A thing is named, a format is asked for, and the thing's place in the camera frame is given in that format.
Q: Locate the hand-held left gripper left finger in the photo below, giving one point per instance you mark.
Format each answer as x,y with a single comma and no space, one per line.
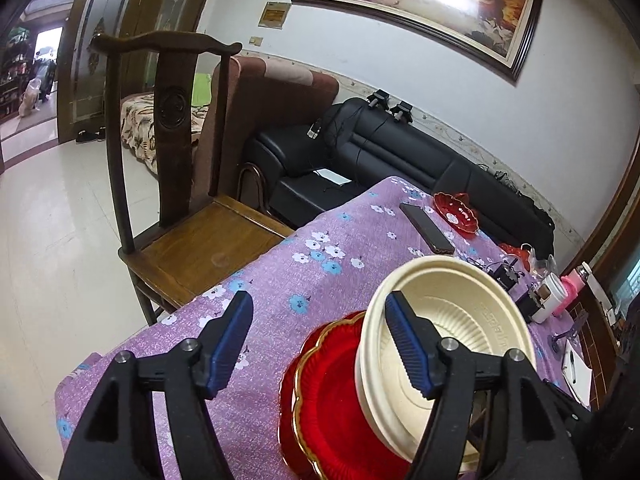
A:
227,345

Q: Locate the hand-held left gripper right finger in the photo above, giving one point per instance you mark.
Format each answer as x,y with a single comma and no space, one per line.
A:
407,355

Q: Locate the small red gold-rimmed plate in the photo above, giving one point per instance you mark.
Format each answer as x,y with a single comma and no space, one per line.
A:
330,385

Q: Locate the beige plastic bowl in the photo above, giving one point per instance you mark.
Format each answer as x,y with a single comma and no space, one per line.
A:
450,280

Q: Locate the large red scalloped plate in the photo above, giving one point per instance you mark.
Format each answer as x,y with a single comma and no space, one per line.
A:
286,410

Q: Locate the white notebook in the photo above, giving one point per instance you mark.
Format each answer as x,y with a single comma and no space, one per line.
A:
581,381

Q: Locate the black pen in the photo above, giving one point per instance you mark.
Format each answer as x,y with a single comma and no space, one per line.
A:
572,367

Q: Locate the purple phone stand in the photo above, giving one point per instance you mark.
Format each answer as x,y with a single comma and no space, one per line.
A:
575,327

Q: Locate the purple floral tablecloth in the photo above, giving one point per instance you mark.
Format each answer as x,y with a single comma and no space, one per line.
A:
280,270

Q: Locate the dark wooden chair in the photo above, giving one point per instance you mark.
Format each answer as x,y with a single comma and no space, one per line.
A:
200,255

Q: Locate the black charger block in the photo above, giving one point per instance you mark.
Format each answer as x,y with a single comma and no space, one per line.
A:
527,306
505,276

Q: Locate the white cup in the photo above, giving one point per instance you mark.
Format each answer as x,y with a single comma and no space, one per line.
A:
552,295

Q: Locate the pink bottle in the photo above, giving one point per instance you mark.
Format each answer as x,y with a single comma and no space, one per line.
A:
572,284

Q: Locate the black phone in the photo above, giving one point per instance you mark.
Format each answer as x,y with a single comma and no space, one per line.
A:
427,227

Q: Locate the clear glass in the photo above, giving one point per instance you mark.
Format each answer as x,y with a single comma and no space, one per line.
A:
540,261

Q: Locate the red glass dish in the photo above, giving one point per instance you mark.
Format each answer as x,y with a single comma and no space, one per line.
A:
452,210

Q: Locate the wooden display cabinet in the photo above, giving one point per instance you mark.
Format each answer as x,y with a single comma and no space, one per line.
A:
607,255

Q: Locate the white paper sheet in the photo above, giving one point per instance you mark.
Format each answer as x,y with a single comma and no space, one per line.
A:
331,176

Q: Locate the black leather sofa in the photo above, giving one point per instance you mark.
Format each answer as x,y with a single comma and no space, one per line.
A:
400,145

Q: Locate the small black silver device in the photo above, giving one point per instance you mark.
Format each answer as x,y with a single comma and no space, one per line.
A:
315,130

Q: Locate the floral bed blanket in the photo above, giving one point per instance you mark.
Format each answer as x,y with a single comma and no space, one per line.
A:
140,120

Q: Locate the black clamp device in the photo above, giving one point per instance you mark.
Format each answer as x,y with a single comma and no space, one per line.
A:
401,111
378,98

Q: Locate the pair of black shoes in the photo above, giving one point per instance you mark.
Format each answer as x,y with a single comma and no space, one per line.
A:
90,135

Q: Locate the brown armchair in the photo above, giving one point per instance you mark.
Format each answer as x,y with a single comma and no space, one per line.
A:
280,95

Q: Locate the green cloth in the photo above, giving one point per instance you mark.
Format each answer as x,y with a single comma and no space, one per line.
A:
201,90

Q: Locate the wooden glass panel door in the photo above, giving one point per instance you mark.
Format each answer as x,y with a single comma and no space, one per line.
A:
85,60

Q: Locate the wall switch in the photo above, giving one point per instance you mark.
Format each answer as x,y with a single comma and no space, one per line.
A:
256,41

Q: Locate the gold wall plaque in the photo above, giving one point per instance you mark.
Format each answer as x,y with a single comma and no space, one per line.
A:
274,14

